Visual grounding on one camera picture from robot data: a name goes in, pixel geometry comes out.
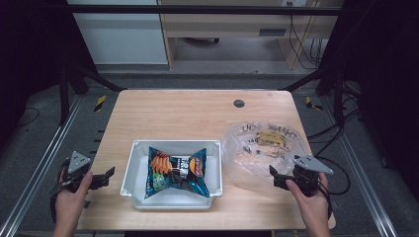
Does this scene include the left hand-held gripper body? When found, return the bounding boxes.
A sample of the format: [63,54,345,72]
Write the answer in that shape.
[49,150,104,195]

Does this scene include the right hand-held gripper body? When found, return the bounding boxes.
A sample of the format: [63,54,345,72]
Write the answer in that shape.
[290,154,335,198]

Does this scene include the clear plastic bag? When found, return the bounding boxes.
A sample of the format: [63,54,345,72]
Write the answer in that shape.
[220,120,309,193]

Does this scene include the white plastic bin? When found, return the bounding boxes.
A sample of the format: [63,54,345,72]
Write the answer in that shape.
[120,138,224,211]

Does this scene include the blue snack bag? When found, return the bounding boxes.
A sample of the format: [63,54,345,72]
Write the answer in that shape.
[143,145,211,200]

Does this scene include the person's right hand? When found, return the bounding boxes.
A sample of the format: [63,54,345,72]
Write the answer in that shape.
[285,172,331,229]

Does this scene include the person's left hand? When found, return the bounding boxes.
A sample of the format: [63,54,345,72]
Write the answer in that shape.
[53,170,94,223]

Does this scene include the yellow black tape marker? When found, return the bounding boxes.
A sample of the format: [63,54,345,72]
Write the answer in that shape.
[304,96,324,112]
[93,94,108,114]

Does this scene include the black metal stand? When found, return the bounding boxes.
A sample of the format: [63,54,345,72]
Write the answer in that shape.
[280,64,348,128]
[58,61,128,126]

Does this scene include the black curtain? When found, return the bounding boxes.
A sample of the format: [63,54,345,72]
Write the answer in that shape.
[0,0,97,152]
[319,0,419,194]

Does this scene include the white cabinet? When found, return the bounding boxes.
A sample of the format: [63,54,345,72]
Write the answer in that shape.
[65,0,169,66]

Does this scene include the light wooden desk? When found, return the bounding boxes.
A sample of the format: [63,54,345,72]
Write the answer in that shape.
[157,0,346,71]

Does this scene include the black floor cables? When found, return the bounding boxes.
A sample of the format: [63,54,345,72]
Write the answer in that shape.
[306,82,364,196]

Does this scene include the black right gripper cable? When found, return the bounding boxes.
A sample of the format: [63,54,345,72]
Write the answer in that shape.
[316,179,333,221]

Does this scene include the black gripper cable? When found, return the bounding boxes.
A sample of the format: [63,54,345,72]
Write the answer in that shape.
[48,159,70,223]
[316,179,333,221]

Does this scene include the aluminium floor rail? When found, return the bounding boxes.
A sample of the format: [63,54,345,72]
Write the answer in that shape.
[0,94,84,237]
[319,95,400,237]

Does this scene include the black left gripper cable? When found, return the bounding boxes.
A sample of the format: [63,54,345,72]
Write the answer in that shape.
[48,159,70,223]

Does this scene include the thin black floor cable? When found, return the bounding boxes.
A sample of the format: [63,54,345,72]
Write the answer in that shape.
[19,106,41,128]

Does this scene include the black cables under desk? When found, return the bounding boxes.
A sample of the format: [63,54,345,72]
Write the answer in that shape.
[288,1,326,71]

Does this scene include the black horizontal frame bar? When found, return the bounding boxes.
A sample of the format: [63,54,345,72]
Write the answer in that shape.
[65,4,344,17]

